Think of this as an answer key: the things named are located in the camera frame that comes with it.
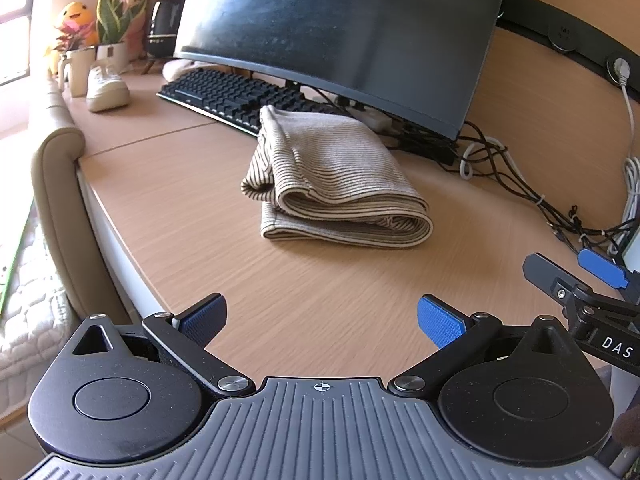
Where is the white power strip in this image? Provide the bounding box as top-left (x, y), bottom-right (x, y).
top-left (350, 105), bottom-right (397, 134)

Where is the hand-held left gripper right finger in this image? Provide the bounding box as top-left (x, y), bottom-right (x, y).
top-left (389, 294), bottom-right (583, 401)

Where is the thin white cable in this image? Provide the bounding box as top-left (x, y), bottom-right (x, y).
top-left (459, 140), bottom-right (543, 206)

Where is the dark brown cloth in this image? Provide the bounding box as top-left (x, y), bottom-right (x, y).
top-left (614, 406), bottom-right (640, 447)

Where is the beige striped garment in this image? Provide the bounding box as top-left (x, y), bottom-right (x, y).
top-left (241, 105), bottom-right (434, 249)

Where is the black wall socket strip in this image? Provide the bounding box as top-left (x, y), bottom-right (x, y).
top-left (495, 0), bottom-right (640, 86)

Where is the pink flower bouquet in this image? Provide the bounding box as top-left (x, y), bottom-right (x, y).
top-left (117, 0), bottom-right (151, 61)

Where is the black retro speaker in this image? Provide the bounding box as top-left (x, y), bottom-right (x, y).
top-left (142, 0), bottom-right (187, 75)

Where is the thick white cable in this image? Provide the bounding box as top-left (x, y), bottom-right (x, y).
top-left (622, 156), bottom-right (640, 261)

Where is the yellow plush toy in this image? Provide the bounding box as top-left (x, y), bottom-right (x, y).
top-left (47, 1), bottom-right (101, 61)

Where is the white mug planter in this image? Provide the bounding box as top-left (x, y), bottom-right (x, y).
top-left (57, 46), bottom-right (97, 98)

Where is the white sneaker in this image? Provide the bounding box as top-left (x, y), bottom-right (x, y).
top-left (86, 62), bottom-right (132, 112)

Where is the white plant pot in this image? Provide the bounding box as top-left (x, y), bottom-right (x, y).
top-left (96, 41), bottom-right (130, 77)

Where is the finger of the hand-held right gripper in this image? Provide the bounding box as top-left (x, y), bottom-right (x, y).
top-left (576, 248), bottom-right (640, 306)
top-left (522, 253), bottom-right (586, 307)

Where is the black cable bundle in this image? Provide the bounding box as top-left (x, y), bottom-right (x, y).
top-left (287, 77), bottom-right (621, 256)

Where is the white plug with cable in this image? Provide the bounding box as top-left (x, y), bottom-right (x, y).
top-left (612, 57), bottom-right (638, 161)

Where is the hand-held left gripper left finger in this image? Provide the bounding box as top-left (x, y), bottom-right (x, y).
top-left (72, 292), bottom-right (256, 400)

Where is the black mechanical keyboard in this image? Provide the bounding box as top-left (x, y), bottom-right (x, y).
top-left (156, 67), bottom-right (353, 138)

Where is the white quilted mattress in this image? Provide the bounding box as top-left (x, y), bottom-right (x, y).
top-left (0, 205), bottom-right (83, 386)

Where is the black curved monitor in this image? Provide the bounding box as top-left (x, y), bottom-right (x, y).
top-left (172, 0), bottom-right (511, 142)

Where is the beige rounded object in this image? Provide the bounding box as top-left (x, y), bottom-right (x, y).
top-left (162, 59), bottom-right (213, 82)

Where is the green snake plant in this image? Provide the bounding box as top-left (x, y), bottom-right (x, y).
top-left (95, 0), bottom-right (132, 46)

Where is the pink leaf plant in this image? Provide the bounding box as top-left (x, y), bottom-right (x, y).
top-left (52, 24), bottom-right (92, 55)

